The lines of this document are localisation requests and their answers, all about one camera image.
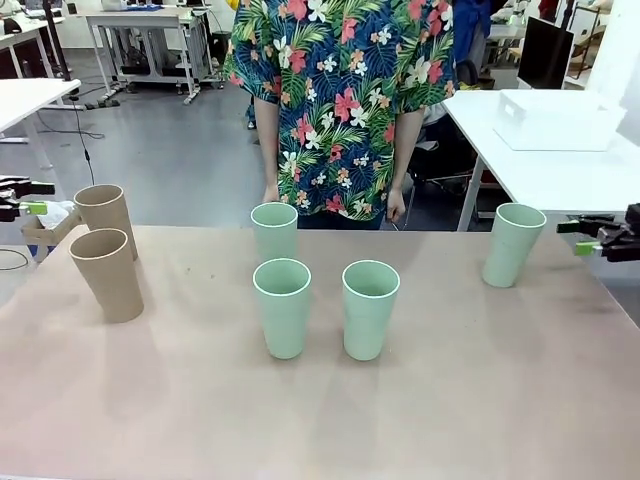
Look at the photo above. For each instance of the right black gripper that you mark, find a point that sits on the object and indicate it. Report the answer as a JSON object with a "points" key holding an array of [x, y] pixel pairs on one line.
{"points": [[634, 220]]}

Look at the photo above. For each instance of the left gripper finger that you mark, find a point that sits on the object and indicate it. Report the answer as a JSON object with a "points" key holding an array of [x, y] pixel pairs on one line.
{"points": [[36, 208], [40, 190]]}

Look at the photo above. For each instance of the brown plastic cup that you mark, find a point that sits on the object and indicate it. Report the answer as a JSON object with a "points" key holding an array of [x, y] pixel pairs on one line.
{"points": [[112, 285], [107, 215]]}

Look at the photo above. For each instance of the light green plastic cup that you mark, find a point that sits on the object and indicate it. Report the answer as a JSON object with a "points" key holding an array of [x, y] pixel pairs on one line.
{"points": [[510, 255], [367, 330], [282, 325], [275, 242]]}

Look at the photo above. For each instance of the white plastic storage basket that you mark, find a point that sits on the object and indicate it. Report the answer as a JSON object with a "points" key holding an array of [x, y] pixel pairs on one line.
{"points": [[555, 130]]}

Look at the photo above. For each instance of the person's right forearm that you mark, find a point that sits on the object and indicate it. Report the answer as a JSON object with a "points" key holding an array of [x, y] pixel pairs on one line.
{"points": [[267, 145]]}

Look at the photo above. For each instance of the person's left forearm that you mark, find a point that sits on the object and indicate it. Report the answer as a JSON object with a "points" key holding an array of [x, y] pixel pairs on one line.
{"points": [[407, 150]]}

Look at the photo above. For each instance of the person's left hand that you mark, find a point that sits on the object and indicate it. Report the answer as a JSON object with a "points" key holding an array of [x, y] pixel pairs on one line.
{"points": [[396, 205]]}

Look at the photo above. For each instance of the person's right hand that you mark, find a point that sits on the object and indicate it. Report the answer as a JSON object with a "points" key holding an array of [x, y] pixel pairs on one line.
{"points": [[272, 195]]}

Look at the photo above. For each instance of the crumpled white paper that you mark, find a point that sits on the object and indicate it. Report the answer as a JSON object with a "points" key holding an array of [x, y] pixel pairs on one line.
{"points": [[52, 212]]}

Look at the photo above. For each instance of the small cardboard box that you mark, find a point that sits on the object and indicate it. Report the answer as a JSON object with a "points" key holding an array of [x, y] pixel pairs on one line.
{"points": [[55, 235]]}

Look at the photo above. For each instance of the white side table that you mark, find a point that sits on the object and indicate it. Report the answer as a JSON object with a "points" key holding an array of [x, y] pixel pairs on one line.
{"points": [[30, 100]]}

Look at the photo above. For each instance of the black stand pole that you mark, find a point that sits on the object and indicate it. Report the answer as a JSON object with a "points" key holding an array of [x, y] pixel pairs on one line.
{"points": [[55, 40]]}

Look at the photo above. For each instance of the black office chair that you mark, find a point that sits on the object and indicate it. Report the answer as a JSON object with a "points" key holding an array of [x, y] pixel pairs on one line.
{"points": [[445, 170]]}

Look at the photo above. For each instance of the white background desk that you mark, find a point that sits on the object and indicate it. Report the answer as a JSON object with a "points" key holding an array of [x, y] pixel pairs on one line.
{"points": [[25, 30]]}

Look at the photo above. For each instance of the grey jacket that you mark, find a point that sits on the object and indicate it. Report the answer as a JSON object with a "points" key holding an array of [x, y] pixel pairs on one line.
{"points": [[434, 125]]}

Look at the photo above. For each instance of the black computer monitor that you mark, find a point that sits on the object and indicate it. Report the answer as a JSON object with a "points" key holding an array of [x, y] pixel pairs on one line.
{"points": [[545, 52]]}

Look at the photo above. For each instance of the grey metal workbench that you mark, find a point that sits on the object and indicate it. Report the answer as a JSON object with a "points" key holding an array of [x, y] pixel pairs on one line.
{"points": [[140, 22]]}

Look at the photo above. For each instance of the black stool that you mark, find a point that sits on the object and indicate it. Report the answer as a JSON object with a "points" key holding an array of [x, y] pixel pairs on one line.
{"points": [[221, 45]]}

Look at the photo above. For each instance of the bystander in blue jacket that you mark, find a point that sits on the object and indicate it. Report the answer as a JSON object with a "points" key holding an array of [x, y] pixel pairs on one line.
{"points": [[470, 30]]}

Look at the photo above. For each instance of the bystander in yellow clothes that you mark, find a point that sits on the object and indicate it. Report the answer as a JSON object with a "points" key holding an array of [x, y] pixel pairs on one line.
{"points": [[233, 4]]}

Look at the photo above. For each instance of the person in floral shirt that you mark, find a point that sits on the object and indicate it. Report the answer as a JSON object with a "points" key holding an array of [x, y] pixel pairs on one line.
{"points": [[340, 100]]}

